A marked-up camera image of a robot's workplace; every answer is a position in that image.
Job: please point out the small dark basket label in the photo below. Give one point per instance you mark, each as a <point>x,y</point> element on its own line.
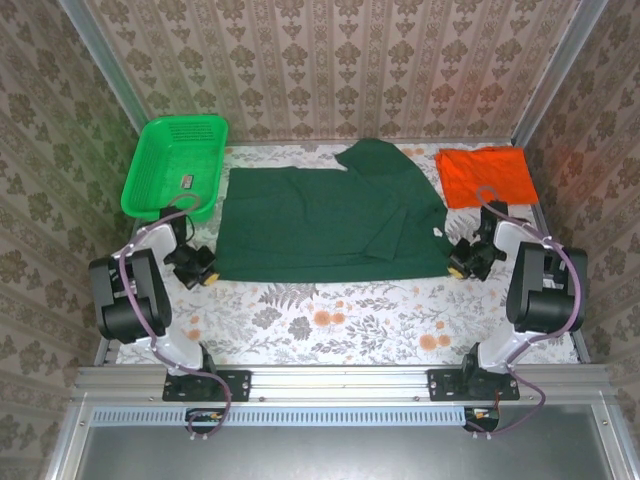
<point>188,182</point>

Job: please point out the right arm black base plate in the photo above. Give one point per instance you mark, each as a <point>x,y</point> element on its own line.
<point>445,387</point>

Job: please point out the aluminium frame post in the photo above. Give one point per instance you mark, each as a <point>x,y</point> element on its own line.
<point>102,65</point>
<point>560,70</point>

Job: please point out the floral printed table cover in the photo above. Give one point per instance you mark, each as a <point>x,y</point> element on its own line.
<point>360,325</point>

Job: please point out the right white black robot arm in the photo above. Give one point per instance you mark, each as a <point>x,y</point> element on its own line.
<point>545,295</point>

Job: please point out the aluminium mounting rail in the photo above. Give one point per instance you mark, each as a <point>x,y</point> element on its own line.
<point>340,382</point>

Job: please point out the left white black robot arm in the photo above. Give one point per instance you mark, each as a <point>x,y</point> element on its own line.
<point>145,300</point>

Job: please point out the grey metal panel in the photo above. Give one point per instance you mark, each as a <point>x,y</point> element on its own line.
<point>345,455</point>

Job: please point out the dark green t-shirt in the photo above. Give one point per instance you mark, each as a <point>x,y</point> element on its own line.
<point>320,225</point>

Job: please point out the folded orange t-shirt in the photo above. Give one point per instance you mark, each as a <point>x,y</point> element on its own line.
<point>487,177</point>

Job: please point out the small black connector board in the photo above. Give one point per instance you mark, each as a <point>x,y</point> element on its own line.
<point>205,419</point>
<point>482,416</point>

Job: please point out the green plastic basket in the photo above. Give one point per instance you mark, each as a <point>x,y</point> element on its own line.
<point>170,160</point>

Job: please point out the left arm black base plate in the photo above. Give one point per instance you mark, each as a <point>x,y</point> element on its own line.
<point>235,385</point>

